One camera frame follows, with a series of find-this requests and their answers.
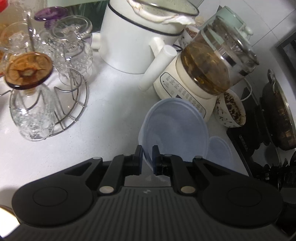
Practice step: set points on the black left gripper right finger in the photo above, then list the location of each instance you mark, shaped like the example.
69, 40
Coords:
175, 168

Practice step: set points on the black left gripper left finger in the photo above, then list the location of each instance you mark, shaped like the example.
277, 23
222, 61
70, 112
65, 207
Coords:
118, 169

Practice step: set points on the large blue plastic bowl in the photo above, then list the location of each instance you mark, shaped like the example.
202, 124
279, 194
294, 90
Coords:
177, 128

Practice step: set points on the small blue plastic bowl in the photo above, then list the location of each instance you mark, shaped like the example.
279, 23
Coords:
219, 152

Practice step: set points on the cream kettle base with panel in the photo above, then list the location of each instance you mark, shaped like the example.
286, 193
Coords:
175, 82

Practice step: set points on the patterned ceramic bowl with tea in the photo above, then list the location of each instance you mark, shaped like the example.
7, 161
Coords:
229, 110

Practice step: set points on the black gas stove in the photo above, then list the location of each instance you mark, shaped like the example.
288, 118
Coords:
265, 162

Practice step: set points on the clear glass goblet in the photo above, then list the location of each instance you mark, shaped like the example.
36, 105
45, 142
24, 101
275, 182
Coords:
71, 50

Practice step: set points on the glass kettle with tea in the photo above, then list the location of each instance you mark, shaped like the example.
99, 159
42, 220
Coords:
218, 57

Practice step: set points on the dark metal wok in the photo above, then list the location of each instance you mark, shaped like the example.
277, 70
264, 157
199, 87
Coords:
277, 114

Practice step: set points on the white electric cooking pot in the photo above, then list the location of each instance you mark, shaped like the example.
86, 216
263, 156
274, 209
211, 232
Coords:
137, 37

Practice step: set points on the mint green appliance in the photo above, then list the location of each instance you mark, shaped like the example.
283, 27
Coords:
235, 21

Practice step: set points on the purple-footed glass goblet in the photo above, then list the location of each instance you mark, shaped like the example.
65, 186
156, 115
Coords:
50, 15

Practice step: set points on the metal wire glass rack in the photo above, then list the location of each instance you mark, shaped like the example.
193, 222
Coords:
19, 38

